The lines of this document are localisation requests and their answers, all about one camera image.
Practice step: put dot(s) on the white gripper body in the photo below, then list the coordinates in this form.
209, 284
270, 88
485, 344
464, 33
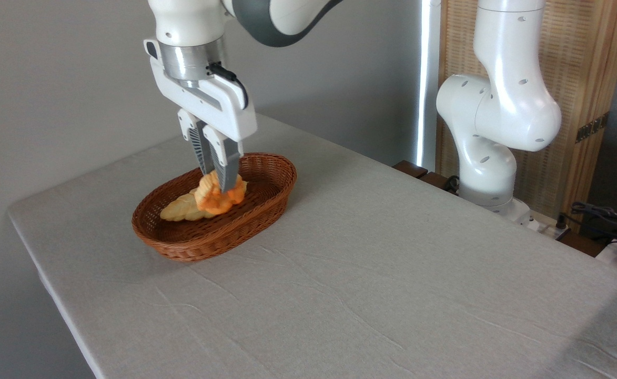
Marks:
224, 108

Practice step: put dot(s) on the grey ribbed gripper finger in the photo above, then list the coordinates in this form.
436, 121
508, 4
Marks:
199, 150
226, 163

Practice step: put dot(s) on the orange twisted knot bread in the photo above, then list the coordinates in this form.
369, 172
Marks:
216, 199

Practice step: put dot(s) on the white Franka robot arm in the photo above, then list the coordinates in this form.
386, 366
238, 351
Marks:
508, 105

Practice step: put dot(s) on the pale long braided bread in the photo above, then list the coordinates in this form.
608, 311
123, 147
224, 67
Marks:
182, 210

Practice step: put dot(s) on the brown wicker oval basket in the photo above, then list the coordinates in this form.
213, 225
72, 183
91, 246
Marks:
203, 239

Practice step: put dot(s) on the grey tablecloth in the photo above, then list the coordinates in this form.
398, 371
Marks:
371, 273

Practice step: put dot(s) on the dark brown wooden block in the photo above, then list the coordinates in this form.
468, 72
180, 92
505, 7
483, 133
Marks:
435, 180
409, 168

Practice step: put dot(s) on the wooden rattan folding screen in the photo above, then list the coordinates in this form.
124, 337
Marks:
582, 58

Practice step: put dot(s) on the black metal screen hinge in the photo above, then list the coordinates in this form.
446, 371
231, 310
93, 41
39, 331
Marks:
592, 128

